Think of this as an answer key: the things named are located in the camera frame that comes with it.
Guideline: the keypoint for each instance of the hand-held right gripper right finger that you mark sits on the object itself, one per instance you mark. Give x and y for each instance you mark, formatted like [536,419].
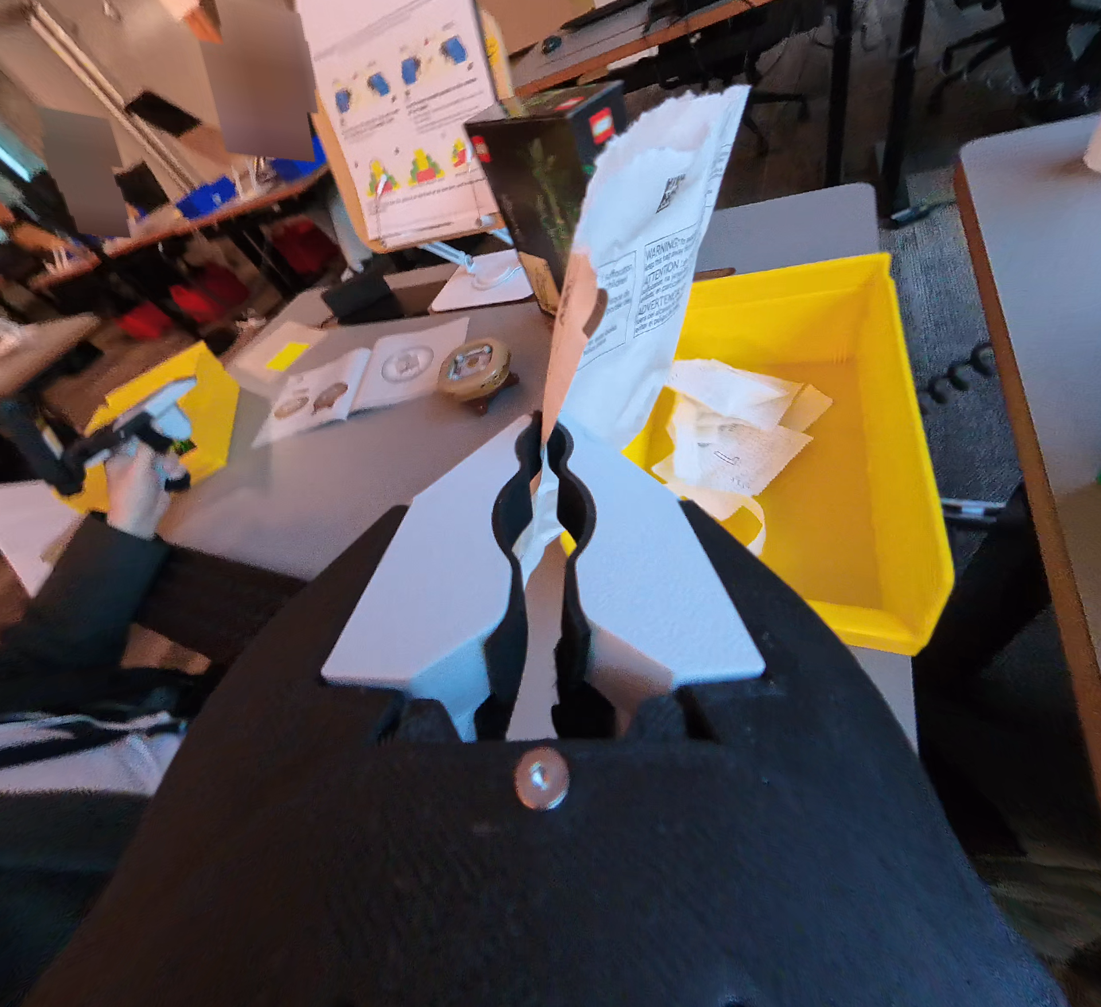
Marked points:
[671,594]

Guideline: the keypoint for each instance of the person's left hand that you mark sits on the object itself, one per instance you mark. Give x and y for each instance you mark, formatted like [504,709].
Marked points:
[142,491]

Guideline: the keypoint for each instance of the clear plastic sleeve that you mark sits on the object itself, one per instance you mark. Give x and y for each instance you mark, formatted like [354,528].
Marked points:
[258,353]

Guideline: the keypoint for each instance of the white printed paper bag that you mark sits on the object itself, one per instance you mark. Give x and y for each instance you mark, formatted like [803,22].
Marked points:
[654,233]

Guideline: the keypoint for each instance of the torn paper scraps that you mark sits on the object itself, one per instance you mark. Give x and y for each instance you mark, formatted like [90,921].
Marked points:
[740,392]

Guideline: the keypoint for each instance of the yellow parts bin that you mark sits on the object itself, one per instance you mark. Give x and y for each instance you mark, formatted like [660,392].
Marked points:
[211,405]
[860,465]

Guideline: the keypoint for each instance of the blue crate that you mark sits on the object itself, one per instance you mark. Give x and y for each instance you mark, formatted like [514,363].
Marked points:
[206,197]

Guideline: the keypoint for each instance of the printed instruction sheet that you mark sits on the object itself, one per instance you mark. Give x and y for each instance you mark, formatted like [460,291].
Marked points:
[387,35]

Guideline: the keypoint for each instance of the person's left forearm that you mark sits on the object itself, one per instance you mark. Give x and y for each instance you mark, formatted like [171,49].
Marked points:
[77,594]

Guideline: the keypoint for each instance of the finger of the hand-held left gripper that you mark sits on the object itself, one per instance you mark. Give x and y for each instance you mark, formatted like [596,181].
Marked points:
[172,394]
[176,426]

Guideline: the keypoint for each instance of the black power box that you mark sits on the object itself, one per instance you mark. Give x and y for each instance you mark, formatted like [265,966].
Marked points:
[361,297]

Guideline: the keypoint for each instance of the tan brick-built pot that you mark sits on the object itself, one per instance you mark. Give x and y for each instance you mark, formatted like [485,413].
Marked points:
[473,370]

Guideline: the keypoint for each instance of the yellow paper sheet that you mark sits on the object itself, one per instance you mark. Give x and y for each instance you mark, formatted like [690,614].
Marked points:
[286,356]

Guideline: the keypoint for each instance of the person in dark jacket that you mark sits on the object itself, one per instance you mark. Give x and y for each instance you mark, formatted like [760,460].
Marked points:
[86,749]

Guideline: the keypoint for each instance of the black keyboard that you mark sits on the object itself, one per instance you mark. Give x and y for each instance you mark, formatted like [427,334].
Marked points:
[615,7]

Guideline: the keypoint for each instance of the wood-edged grey desk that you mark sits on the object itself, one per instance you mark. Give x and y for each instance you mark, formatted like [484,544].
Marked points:
[1049,293]

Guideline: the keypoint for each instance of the instruction booklet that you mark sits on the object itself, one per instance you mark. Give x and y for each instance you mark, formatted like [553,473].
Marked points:
[361,379]

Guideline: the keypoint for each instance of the black bamboo set box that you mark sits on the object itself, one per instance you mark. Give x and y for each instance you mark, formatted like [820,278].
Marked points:
[533,164]

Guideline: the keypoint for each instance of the red crate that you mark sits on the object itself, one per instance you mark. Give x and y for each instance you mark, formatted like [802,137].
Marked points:
[146,320]
[206,293]

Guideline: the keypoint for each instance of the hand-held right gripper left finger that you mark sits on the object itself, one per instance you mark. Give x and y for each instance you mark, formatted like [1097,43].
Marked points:
[421,594]

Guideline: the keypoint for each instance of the crumpled white paper bag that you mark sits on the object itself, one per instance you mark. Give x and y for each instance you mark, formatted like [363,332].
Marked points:
[740,456]

